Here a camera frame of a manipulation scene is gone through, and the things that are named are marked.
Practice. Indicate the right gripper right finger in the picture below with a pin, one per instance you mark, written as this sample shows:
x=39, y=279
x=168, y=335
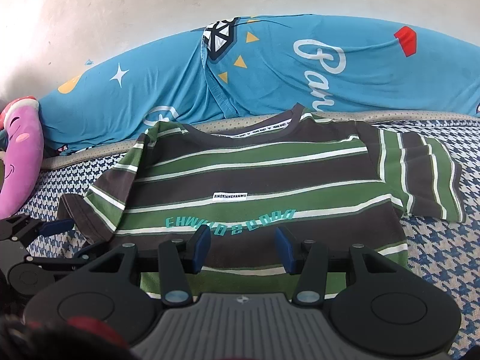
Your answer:
x=309, y=260

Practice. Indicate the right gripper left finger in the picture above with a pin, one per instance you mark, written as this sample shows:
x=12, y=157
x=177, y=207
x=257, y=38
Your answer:
x=178, y=258

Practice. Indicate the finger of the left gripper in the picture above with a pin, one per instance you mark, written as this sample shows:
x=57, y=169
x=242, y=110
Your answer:
x=56, y=227

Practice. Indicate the green grey striped t-shirt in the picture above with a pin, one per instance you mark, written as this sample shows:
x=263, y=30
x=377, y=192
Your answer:
x=339, y=183

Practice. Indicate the pink plush toy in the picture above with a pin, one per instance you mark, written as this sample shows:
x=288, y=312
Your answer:
x=24, y=154

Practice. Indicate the houndstooth bed sheet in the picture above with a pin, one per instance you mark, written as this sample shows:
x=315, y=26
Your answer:
x=447, y=255

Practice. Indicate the blue printed quilt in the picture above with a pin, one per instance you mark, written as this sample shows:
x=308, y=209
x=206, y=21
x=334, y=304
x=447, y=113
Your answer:
x=265, y=65

